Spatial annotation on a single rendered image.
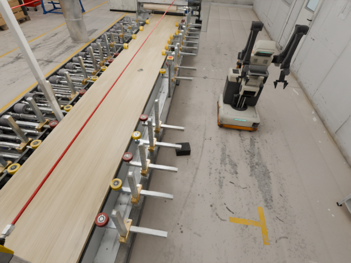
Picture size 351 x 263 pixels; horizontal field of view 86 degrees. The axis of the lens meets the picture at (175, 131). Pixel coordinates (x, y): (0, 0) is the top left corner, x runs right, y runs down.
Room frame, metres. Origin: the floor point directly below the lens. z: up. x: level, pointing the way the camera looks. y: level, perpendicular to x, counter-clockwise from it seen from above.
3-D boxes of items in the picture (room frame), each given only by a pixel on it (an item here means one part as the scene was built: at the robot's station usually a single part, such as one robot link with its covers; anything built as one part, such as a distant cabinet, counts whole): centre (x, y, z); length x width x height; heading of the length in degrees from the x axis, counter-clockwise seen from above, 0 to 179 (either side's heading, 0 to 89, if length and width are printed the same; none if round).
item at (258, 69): (2.27, -0.99, 0.99); 0.28 x 0.16 x 0.22; 84
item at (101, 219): (0.44, 0.43, 0.85); 0.08 x 0.08 x 0.11
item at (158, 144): (1.16, 0.16, 0.81); 0.43 x 0.03 x 0.04; 84
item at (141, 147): (0.88, 0.24, 0.89); 0.04 x 0.04 x 0.48; 84
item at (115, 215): (0.38, 0.29, 0.92); 0.04 x 0.04 x 0.48; 84
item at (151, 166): (0.91, 0.18, 0.80); 0.43 x 0.03 x 0.04; 84
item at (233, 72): (2.65, -1.03, 0.59); 0.55 x 0.34 x 0.83; 84
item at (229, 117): (2.56, -1.02, 0.16); 0.67 x 0.64 x 0.25; 174
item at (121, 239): (0.40, 0.29, 0.81); 0.14 x 0.06 x 0.05; 174
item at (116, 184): (0.68, 0.41, 0.85); 0.08 x 0.08 x 0.11
